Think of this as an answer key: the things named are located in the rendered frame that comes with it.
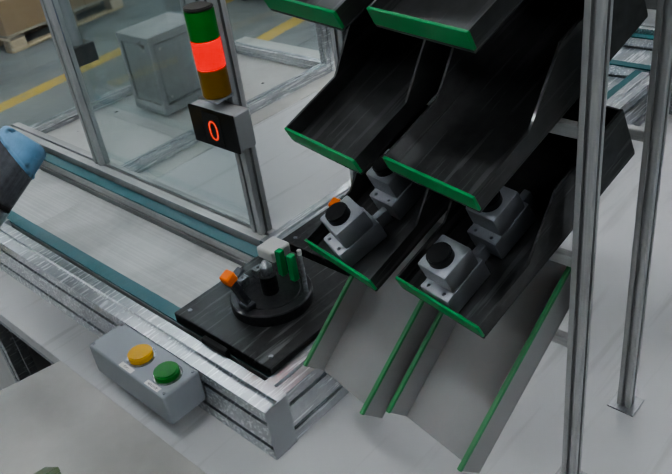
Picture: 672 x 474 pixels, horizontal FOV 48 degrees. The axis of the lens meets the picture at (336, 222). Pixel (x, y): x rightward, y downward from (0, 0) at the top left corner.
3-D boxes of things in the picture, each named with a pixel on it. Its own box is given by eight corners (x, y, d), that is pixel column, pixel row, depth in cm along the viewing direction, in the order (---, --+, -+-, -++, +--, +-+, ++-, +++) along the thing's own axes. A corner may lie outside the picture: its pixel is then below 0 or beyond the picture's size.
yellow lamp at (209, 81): (215, 102, 127) (209, 74, 125) (197, 96, 130) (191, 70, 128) (237, 91, 130) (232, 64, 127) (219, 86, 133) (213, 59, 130)
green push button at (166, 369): (166, 391, 114) (163, 382, 113) (150, 381, 116) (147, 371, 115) (186, 376, 116) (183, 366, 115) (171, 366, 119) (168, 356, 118)
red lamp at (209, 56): (209, 74, 124) (203, 45, 122) (190, 69, 128) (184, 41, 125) (232, 63, 127) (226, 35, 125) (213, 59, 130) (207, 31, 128)
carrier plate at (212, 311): (272, 379, 114) (270, 368, 113) (176, 321, 128) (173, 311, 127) (373, 295, 128) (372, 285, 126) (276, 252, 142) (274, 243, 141)
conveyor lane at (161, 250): (283, 420, 119) (272, 373, 113) (26, 255, 170) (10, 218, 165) (395, 321, 135) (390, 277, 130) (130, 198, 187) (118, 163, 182)
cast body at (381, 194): (400, 221, 95) (377, 186, 90) (377, 209, 98) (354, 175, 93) (442, 173, 96) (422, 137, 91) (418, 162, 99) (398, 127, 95)
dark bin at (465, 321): (484, 339, 81) (461, 304, 76) (402, 288, 90) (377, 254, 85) (635, 154, 86) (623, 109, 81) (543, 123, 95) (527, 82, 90)
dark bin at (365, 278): (376, 292, 90) (349, 258, 85) (312, 250, 99) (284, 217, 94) (519, 127, 95) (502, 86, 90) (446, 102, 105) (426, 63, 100)
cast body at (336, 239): (349, 269, 94) (324, 237, 89) (333, 251, 97) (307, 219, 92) (400, 225, 94) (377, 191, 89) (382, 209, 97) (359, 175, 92)
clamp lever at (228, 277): (247, 308, 121) (226, 281, 116) (238, 304, 123) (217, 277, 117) (260, 291, 123) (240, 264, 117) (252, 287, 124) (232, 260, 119)
